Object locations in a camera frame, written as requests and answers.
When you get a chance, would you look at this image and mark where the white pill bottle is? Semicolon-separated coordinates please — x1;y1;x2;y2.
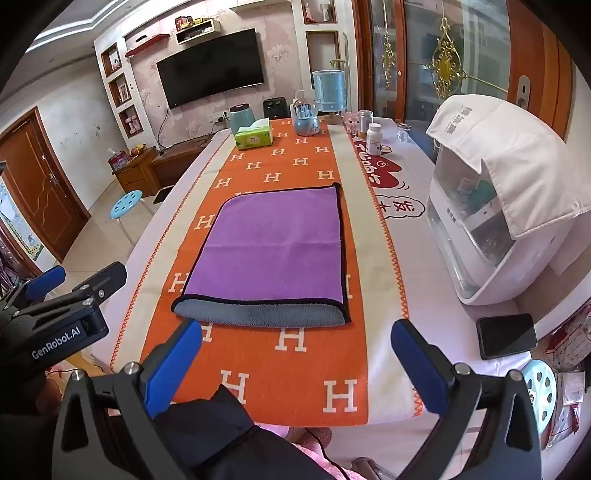
366;123;384;157

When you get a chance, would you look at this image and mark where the orange letter-print blanket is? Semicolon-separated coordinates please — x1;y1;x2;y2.
108;117;410;428

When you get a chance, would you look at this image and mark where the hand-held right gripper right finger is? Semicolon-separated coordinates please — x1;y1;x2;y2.
390;318;542;480

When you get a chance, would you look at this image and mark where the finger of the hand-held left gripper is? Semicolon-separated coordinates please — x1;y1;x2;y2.
69;261;128;308
8;265;66;311

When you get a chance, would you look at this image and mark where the black small appliance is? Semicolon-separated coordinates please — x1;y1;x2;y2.
263;97;288;120

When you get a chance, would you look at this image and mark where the pile of plastic packets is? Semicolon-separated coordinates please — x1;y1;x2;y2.
544;299;591;450

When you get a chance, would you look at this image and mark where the red wall shelf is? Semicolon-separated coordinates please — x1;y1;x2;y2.
124;33;170;57

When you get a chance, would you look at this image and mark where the white red-print cloth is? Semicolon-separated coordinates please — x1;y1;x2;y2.
348;129;539;428

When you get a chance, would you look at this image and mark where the black smartphone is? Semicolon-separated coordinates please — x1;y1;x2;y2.
476;313;538;361

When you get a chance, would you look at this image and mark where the dark cloth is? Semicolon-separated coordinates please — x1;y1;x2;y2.
150;385;333;480

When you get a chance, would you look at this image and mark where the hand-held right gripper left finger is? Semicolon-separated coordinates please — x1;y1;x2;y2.
52;318;204;480

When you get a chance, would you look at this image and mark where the colourful wall poster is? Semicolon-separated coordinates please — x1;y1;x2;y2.
0;179;45;261

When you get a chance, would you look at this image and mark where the green tissue box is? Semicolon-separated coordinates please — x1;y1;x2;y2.
234;119;274;151

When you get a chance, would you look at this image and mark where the brown wooden door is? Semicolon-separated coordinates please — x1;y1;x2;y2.
0;106;91;252

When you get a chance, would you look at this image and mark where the light blue perforated stool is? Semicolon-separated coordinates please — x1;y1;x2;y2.
523;359;558;449

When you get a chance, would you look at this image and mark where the light blue bucket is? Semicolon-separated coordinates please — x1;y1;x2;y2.
311;69;347;114

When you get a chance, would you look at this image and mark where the black flat-screen television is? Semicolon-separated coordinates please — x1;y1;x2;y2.
156;28;271;110

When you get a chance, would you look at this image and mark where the blue round stool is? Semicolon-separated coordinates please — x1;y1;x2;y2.
109;189;156;246

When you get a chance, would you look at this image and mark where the purple towel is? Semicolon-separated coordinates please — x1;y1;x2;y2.
172;182;352;329

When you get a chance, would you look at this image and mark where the cream wall shelf box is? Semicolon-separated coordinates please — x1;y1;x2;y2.
174;18;216;45

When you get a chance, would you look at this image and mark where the glass door with gold ornament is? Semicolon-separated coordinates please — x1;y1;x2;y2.
368;0;512;126

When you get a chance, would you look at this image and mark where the white countertop appliance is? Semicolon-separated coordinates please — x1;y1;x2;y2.
425;138;584;306

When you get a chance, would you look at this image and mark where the pink clothing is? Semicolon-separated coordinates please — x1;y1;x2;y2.
256;421;365;480

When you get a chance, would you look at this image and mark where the white cloth cover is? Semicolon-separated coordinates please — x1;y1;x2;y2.
425;94;591;241

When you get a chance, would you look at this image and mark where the wooden television cabinet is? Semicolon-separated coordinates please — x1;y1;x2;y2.
111;137;214;197

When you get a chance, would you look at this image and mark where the red gift box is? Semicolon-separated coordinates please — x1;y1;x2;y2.
108;150;131;175

